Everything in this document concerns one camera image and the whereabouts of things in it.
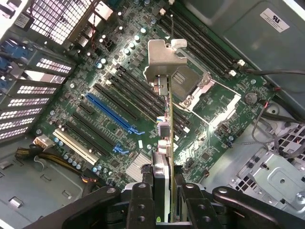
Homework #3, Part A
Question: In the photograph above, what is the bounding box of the silver finned heatsink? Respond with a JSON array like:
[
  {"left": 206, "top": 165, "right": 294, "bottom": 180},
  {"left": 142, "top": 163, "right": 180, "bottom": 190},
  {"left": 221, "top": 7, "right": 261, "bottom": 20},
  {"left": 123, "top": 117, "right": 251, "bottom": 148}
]
[{"left": 125, "top": 152, "right": 153, "bottom": 182}]

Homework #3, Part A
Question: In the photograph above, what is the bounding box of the perforated silver drive cage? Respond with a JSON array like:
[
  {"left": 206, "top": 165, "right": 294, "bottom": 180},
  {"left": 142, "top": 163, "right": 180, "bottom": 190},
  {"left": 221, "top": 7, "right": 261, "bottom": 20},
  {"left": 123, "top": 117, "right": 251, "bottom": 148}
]
[{"left": 228, "top": 119, "right": 305, "bottom": 213}]

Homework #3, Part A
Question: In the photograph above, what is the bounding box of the white expansion slot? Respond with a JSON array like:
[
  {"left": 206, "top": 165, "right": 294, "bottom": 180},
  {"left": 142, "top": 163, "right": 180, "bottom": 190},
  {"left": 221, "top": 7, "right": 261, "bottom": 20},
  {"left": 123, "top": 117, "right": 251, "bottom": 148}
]
[{"left": 52, "top": 129, "right": 100, "bottom": 166}]

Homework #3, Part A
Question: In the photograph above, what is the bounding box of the open socket cover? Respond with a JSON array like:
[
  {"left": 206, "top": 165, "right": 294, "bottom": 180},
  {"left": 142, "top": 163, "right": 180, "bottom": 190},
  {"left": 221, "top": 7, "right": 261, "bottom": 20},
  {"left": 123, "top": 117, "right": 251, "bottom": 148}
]
[{"left": 183, "top": 90, "right": 243, "bottom": 131}]

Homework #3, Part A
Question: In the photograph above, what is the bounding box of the blue expansion slot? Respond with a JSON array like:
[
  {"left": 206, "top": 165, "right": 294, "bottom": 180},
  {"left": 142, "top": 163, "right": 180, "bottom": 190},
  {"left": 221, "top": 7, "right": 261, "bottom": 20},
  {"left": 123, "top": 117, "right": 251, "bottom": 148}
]
[{"left": 85, "top": 92, "right": 145, "bottom": 136}]

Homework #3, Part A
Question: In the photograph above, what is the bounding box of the silver power supply unit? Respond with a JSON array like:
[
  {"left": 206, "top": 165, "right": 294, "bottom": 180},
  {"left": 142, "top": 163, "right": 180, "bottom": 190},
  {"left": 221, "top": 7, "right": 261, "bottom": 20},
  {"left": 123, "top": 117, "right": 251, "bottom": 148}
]
[{"left": 0, "top": 140, "right": 105, "bottom": 229}]

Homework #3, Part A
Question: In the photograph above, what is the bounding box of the short black expansion slot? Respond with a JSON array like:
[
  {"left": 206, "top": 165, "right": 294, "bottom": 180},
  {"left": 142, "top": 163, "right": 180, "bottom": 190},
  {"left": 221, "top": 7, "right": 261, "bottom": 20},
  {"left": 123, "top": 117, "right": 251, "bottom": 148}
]
[{"left": 79, "top": 103, "right": 94, "bottom": 115}]

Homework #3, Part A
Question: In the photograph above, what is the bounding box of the round coin battery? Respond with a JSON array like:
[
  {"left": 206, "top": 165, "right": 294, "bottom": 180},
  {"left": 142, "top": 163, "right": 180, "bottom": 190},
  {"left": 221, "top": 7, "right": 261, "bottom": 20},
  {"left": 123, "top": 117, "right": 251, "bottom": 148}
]
[{"left": 244, "top": 92, "right": 259, "bottom": 104}]

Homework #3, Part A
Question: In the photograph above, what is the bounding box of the CPU socket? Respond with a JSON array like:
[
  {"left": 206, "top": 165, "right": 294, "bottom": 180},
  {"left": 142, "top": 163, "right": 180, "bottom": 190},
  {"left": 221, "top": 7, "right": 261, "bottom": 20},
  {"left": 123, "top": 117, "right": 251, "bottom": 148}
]
[{"left": 170, "top": 65, "right": 216, "bottom": 108}]

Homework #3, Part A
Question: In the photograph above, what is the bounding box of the green motherboard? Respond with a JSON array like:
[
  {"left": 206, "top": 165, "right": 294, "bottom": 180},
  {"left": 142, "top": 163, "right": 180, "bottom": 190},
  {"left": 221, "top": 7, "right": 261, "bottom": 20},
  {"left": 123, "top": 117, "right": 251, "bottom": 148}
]
[{"left": 33, "top": 0, "right": 284, "bottom": 191}]

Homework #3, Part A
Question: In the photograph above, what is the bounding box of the open black PC case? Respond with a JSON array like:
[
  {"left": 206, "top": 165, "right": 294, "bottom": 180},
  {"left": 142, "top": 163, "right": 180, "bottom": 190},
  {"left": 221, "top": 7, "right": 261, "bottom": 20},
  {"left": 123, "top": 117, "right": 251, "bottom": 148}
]
[{"left": 0, "top": 0, "right": 305, "bottom": 229}]

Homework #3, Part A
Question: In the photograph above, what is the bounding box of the thin locking lever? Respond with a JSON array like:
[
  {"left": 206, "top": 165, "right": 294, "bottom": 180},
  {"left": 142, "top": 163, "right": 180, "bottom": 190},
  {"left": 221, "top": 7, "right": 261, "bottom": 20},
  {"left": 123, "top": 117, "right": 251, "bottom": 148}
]
[{"left": 170, "top": 13, "right": 176, "bottom": 42}]

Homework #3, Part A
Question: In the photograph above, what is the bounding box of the sleeved power cable bundle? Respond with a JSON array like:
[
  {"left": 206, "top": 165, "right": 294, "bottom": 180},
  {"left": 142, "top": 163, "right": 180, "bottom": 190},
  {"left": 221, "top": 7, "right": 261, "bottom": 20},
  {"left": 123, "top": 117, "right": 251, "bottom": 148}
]
[{"left": 14, "top": 146, "right": 102, "bottom": 191}]

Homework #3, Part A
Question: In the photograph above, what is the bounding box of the black internal cable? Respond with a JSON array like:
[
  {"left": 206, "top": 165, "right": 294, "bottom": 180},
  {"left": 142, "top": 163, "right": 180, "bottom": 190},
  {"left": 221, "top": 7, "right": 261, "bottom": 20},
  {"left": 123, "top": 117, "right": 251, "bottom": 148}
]
[{"left": 245, "top": 68, "right": 305, "bottom": 77}]

